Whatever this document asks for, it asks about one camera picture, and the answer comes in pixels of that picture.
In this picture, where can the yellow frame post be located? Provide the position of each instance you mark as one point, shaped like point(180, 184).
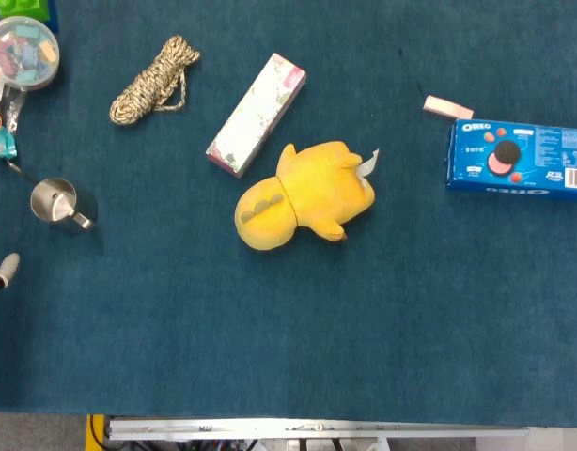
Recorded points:
point(93, 432)

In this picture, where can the blue Oreo cookie box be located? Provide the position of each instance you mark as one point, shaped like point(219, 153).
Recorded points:
point(528, 160)

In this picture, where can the dark blue block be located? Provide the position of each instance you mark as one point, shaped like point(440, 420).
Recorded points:
point(53, 21)

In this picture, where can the yellow plush duck toy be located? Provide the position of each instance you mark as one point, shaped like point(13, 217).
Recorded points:
point(316, 188)

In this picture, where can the silver foil packet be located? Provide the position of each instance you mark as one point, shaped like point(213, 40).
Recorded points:
point(13, 108)

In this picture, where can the green toy building block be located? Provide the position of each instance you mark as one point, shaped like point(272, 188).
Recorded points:
point(23, 7)

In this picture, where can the small pink rectangular block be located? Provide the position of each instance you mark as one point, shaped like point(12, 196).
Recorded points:
point(446, 107)

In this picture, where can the floral print carton box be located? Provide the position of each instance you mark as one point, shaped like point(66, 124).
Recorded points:
point(255, 117)

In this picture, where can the clear round plastic tub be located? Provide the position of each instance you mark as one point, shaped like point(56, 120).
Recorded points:
point(23, 51)

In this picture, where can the thin metal spoon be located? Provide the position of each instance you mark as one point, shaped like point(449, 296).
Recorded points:
point(20, 171)

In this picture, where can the stainless steel cup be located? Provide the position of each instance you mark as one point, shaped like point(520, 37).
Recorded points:
point(58, 204)

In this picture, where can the aluminium frame rail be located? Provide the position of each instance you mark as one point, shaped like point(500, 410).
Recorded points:
point(316, 428)

